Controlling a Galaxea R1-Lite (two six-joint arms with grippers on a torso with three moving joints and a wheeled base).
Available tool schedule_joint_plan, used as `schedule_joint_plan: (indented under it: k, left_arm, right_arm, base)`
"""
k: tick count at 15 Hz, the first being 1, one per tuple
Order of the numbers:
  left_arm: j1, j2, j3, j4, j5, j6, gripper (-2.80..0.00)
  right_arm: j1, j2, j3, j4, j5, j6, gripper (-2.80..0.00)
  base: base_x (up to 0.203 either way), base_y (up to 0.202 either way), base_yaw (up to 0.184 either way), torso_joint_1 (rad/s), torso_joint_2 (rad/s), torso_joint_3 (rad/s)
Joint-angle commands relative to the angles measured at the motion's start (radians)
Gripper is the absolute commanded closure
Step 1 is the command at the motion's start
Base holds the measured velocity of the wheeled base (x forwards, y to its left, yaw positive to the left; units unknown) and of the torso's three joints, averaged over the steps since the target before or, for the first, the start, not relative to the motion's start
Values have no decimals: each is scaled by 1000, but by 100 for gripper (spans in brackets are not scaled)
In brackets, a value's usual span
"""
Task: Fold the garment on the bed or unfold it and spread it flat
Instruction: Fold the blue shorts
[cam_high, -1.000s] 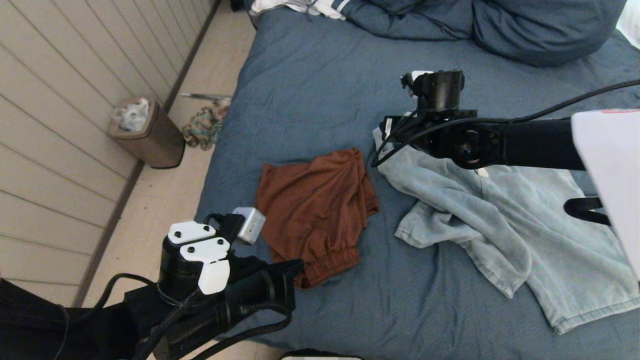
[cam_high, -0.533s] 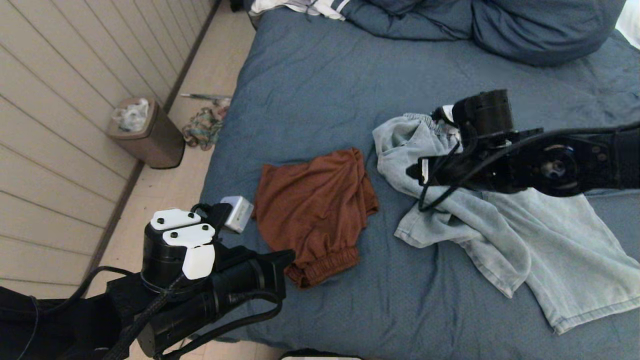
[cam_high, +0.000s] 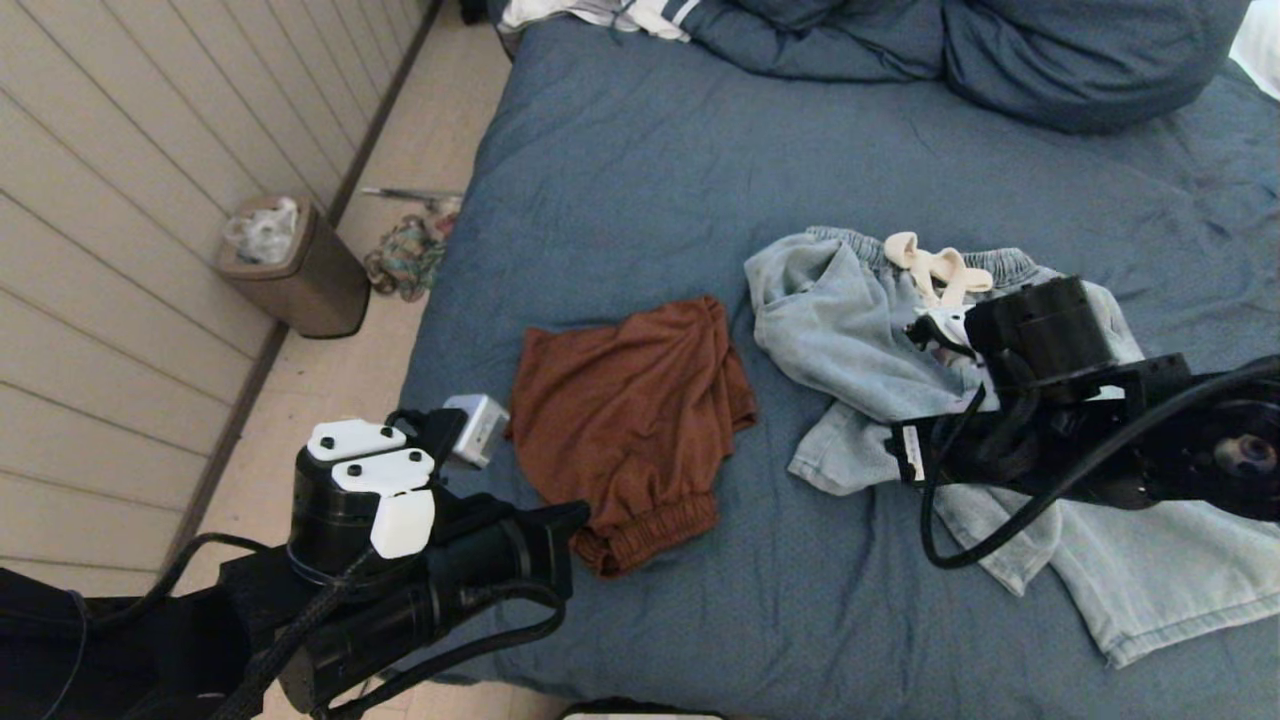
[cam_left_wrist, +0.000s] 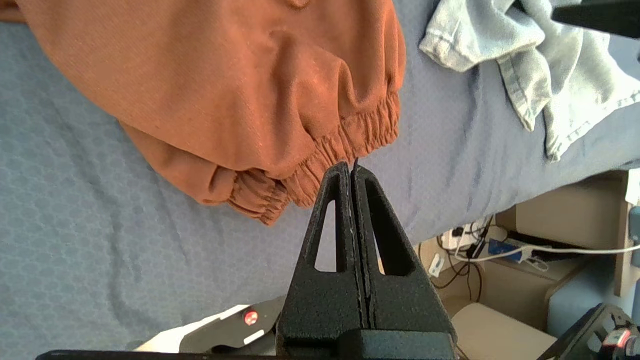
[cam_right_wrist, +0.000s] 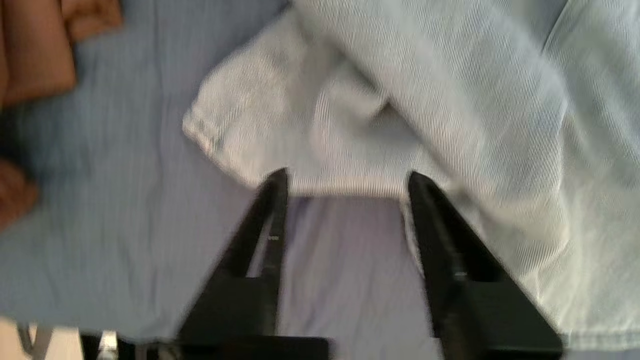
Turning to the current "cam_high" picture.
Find light blue denim shorts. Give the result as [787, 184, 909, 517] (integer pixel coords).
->
[745, 227, 1280, 669]

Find rust brown garment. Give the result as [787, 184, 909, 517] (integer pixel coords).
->
[505, 295, 758, 579]

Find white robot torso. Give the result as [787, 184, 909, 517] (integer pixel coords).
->
[560, 703, 726, 720]

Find brown trash bin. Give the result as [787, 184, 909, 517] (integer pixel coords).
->
[215, 195, 372, 339]

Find blue pillow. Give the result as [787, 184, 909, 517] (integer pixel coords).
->
[945, 0, 1253, 133]

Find colourful crumpled cloth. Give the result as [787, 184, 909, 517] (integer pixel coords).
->
[363, 212, 461, 304]

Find white plastic bin bag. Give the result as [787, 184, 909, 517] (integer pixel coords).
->
[225, 197, 301, 266]

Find grey metal rod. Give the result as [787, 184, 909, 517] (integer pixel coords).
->
[361, 185, 463, 211]

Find white pillow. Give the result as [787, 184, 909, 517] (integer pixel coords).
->
[1232, 0, 1280, 98]

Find blue bed sheet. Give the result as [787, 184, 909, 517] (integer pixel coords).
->
[395, 15, 1280, 720]

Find bunched blue duvet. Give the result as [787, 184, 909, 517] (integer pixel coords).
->
[688, 0, 953, 81]

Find white striped garment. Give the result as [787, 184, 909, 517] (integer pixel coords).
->
[498, 0, 713, 43]

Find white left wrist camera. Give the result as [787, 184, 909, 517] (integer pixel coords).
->
[305, 393, 511, 561]

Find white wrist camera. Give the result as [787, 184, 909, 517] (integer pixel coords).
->
[305, 393, 511, 561]
[905, 305, 989, 366]

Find thin black looped cable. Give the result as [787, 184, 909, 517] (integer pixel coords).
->
[310, 580, 567, 720]

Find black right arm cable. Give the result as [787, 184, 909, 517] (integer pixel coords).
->
[920, 358, 1280, 571]

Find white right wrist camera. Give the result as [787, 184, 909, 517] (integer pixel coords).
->
[905, 305, 989, 366]

